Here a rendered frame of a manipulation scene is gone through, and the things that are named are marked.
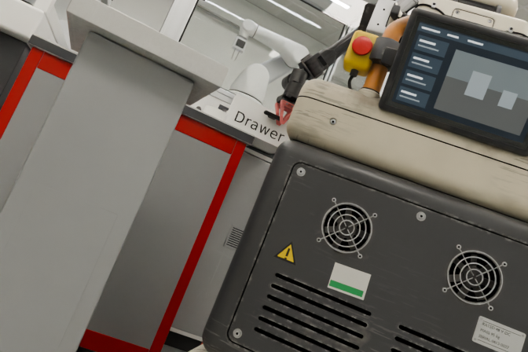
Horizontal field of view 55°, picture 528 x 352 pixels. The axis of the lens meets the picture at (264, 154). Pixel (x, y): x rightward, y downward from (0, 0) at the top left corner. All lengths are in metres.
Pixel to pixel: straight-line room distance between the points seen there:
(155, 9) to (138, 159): 4.58
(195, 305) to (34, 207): 1.22
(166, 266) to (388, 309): 0.70
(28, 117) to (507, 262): 1.10
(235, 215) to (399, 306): 1.23
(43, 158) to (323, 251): 0.48
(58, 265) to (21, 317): 0.10
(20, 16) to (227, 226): 1.02
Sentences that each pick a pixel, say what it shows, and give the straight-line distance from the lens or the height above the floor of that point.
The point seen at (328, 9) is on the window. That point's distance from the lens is 2.27.
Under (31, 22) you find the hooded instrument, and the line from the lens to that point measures 1.78.
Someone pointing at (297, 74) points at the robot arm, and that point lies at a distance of 1.77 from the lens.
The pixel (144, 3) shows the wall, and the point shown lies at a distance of 5.45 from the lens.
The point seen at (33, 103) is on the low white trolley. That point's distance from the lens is 1.38.
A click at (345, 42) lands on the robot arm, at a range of 1.85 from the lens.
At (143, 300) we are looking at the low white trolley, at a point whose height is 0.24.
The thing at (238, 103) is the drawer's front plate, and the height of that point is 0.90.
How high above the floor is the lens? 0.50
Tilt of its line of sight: 9 degrees up
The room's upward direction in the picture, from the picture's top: 22 degrees clockwise
